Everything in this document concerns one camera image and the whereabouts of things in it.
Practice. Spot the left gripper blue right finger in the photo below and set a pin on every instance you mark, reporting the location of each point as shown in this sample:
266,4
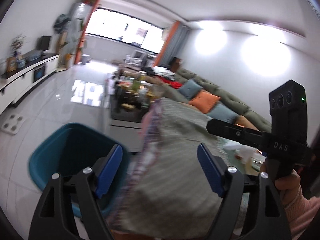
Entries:
213,168

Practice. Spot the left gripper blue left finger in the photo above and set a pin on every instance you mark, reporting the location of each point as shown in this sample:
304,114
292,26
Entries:
105,169

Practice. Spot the white plastic bag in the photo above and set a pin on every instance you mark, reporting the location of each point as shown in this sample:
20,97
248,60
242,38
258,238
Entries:
242,152

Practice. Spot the pink sleeve right forearm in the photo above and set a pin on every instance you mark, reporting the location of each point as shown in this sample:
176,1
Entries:
300,212

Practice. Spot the teal plastic trash bin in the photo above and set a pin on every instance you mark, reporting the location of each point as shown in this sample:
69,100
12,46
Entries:
69,150

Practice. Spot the right hand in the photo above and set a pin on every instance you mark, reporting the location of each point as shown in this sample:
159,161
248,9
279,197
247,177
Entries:
289,187

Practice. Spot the patterned green tablecloth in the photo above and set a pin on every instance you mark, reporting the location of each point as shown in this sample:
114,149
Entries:
166,194

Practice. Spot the orange cushion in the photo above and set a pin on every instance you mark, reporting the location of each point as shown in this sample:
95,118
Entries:
204,101

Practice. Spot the cluttered coffee table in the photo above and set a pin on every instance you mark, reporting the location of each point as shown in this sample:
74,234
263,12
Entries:
131,91

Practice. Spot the blue cushion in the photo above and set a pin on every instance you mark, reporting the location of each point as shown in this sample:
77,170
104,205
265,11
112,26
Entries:
190,89

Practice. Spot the green brown sectional sofa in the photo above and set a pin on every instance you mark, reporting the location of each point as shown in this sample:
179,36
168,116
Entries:
229,109

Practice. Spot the white bathroom scale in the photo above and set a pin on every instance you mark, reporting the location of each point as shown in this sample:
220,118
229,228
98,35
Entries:
12,124

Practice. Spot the white office chair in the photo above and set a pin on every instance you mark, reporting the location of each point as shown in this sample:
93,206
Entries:
135,58

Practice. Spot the white black TV cabinet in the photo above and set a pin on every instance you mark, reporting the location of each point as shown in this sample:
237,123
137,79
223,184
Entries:
16,85

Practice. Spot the black monitor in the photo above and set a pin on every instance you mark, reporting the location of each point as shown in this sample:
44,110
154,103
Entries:
43,43

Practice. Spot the white standing air conditioner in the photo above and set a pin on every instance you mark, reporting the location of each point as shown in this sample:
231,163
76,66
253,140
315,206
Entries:
78,14

